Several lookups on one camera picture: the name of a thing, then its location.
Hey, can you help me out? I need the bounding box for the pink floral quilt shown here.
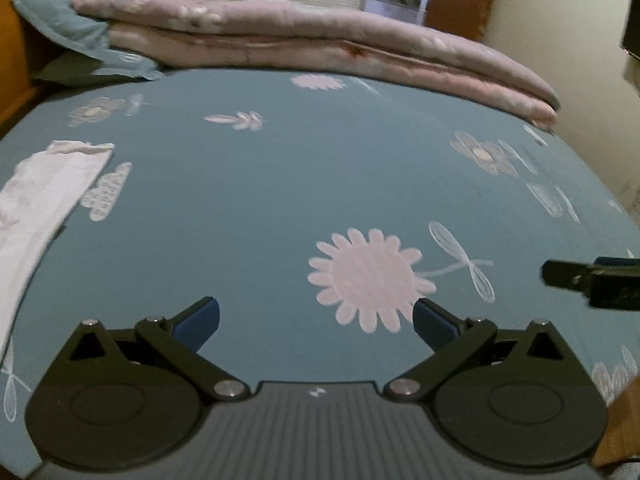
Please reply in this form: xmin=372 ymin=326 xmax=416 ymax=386
xmin=70 ymin=0 xmax=561 ymax=128

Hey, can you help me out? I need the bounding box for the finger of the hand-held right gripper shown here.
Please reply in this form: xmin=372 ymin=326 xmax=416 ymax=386
xmin=541 ymin=259 xmax=596 ymax=293

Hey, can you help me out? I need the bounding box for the teal pillow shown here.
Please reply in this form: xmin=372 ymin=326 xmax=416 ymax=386
xmin=11 ymin=0 xmax=128 ymax=58
xmin=32 ymin=50 xmax=167 ymax=87

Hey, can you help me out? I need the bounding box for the white bear print sweatshirt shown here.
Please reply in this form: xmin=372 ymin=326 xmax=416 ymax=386
xmin=0 ymin=140 xmax=116 ymax=366

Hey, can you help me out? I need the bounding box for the wooden headboard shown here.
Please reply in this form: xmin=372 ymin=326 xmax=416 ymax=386
xmin=0 ymin=0 xmax=126 ymax=136

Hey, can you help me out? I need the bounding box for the wall-mounted television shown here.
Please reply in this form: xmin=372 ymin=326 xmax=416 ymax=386
xmin=620 ymin=0 xmax=640 ymax=61

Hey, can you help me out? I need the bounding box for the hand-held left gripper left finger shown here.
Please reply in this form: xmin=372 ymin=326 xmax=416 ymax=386
xmin=67 ymin=296 xmax=251 ymax=402

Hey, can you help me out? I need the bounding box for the bed with teal floral sheet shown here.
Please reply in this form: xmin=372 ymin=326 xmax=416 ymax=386
xmin=0 ymin=67 xmax=640 ymax=480

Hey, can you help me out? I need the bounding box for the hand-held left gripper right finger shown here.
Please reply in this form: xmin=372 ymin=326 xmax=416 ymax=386
xmin=382 ymin=297 xmax=568 ymax=404

